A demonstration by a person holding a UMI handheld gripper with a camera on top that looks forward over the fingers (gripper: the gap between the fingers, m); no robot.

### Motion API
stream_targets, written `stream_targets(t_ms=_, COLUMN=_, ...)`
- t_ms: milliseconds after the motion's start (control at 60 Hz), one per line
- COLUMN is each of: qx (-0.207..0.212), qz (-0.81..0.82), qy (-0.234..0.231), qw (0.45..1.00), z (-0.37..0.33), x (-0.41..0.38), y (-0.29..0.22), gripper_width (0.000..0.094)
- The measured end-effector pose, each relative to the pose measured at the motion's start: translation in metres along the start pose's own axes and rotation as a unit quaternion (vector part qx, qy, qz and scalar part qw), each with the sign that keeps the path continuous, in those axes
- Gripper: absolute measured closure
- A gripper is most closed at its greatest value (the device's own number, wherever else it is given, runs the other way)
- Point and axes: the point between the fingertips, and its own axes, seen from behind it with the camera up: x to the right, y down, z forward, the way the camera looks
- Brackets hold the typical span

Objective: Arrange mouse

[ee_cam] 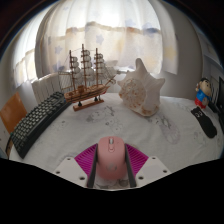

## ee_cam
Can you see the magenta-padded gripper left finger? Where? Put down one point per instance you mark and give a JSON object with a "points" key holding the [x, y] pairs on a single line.
{"points": [[85, 160]]}

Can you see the white wall shelf unit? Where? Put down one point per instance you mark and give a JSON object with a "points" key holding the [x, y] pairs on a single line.
{"points": [[215, 56]]}

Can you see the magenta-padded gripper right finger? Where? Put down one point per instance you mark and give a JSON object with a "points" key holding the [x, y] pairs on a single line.
{"points": [[138, 160]]}

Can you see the white printed tablecloth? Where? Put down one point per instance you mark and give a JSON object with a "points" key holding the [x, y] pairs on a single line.
{"points": [[160, 140]]}

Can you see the black computer monitor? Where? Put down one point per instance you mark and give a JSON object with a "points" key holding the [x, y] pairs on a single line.
{"points": [[221, 96]]}

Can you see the white star-print curtain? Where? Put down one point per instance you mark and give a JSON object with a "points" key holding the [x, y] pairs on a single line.
{"points": [[106, 36]]}

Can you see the large white conch shell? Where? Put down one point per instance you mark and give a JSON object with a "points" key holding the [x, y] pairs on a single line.
{"points": [[140, 91]]}

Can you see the wooden model sailing ship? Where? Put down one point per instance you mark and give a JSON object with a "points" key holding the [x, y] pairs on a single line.
{"points": [[83, 91]]}

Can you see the wooden chair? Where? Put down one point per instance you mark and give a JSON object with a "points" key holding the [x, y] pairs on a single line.
{"points": [[11, 111]]}

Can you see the pink computer mouse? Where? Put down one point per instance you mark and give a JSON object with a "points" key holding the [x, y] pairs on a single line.
{"points": [[111, 160]]}

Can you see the white radiator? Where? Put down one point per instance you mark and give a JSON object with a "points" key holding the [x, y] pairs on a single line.
{"points": [[45, 86]]}

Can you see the cartoon boy figurine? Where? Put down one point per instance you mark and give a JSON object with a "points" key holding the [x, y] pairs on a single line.
{"points": [[202, 96]]}

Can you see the black computer keyboard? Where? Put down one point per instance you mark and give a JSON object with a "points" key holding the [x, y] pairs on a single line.
{"points": [[36, 121]]}

